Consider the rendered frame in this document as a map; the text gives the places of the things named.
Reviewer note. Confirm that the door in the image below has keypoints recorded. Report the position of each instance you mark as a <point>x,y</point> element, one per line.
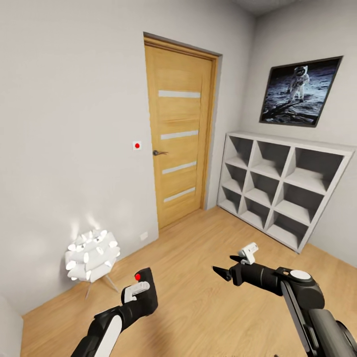
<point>181,84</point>

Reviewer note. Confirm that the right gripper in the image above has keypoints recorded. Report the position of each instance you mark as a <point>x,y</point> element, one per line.
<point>250,273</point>

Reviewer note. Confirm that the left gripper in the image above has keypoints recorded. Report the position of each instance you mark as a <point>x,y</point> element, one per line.
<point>139,308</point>

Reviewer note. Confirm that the painting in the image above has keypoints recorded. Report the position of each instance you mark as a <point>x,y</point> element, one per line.
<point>296,93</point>

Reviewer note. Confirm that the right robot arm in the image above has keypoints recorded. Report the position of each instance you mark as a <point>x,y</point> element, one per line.
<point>320,334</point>

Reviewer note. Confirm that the electric switch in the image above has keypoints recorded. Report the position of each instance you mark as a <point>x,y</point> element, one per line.
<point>136,145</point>

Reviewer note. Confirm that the digital camera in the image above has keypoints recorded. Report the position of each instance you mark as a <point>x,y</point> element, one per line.
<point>141,276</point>

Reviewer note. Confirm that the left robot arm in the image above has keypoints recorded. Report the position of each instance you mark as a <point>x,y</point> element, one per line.
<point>104,331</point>

